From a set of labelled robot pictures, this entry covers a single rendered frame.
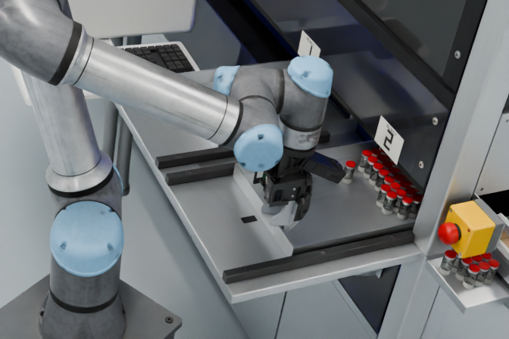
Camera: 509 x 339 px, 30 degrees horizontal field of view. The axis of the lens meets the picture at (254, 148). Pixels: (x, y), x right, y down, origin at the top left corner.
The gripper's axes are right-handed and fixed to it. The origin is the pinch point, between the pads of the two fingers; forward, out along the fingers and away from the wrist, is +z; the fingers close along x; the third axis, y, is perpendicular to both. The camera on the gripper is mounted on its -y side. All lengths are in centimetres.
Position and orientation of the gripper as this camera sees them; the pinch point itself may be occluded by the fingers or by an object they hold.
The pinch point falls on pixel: (288, 224)
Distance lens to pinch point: 178.1
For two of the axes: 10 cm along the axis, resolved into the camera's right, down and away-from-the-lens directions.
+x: 4.2, 5.8, -7.0
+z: -1.5, 8.0, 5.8
